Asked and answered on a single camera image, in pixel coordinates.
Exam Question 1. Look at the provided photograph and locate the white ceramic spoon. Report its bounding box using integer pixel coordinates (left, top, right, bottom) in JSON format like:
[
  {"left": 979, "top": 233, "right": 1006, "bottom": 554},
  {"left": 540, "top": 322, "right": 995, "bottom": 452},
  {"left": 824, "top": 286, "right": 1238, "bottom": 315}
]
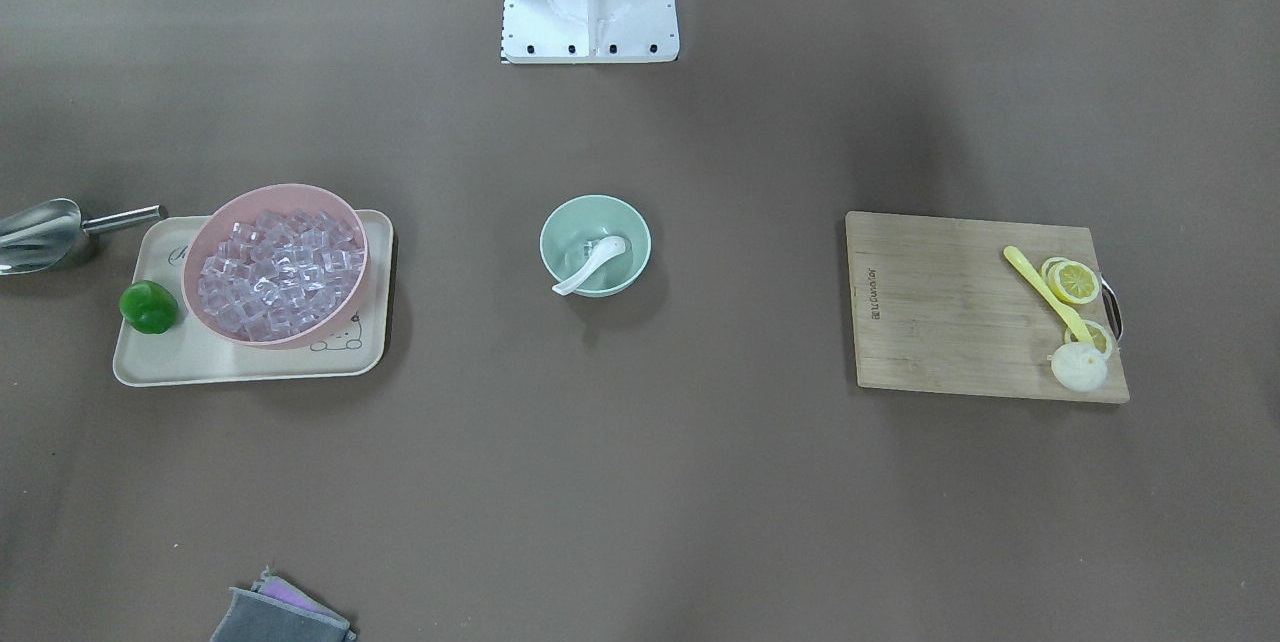
[{"left": 552, "top": 235, "right": 631, "bottom": 295}]

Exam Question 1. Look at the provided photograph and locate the mint green bowl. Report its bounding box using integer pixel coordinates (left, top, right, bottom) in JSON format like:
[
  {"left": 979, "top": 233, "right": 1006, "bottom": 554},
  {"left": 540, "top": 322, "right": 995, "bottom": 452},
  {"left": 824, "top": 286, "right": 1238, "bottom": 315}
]
[{"left": 539, "top": 194, "right": 653, "bottom": 297}]

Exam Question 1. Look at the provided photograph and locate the pink bowl of ice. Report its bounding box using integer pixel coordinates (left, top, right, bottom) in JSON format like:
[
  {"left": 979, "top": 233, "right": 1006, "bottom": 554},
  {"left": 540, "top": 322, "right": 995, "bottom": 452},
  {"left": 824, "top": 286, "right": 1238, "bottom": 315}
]
[{"left": 180, "top": 183, "right": 378, "bottom": 350}]

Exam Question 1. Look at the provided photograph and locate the yellow plastic spoon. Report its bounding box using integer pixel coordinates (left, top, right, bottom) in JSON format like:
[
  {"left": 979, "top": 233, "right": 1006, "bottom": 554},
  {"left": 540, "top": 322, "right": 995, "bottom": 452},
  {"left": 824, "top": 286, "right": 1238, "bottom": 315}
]
[{"left": 1002, "top": 246, "right": 1093, "bottom": 343}]

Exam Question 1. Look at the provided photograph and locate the metal ice scoop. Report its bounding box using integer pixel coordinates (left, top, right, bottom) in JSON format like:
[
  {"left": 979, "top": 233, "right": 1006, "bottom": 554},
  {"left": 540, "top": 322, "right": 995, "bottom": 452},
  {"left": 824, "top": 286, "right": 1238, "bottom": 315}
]
[{"left": 1, "top": 197, "right": 168, "bottom": 276}]

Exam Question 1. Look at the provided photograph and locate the bamboo cutting board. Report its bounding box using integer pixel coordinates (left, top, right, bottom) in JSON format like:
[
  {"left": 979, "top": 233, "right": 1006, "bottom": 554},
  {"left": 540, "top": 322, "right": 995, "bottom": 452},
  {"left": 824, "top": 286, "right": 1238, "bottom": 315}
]
[{"left": 845, "top": 212, "right": 1130, "bottom": 405}]

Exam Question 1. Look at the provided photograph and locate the beige plastic tray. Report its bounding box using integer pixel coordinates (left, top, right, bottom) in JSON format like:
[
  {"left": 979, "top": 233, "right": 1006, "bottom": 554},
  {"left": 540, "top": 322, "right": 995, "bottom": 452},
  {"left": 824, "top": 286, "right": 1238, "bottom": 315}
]
[{"left": 111, "top": 208, "right": 396, "bottom": 388}]

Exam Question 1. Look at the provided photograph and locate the green lime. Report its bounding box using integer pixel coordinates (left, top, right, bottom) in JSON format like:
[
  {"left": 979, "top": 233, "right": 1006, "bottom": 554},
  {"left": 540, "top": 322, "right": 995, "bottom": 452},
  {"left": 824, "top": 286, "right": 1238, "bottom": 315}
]
[{"left": 118, "top": 279, "right": 180, "bottom": 335}]

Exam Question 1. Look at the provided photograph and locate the grey folded cloth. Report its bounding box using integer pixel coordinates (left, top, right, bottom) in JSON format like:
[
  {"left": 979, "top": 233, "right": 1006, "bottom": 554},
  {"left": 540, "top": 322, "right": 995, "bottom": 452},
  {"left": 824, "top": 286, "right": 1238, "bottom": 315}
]
[{"left": 210, "top": 569, "right": 358, "bottom": 641}]

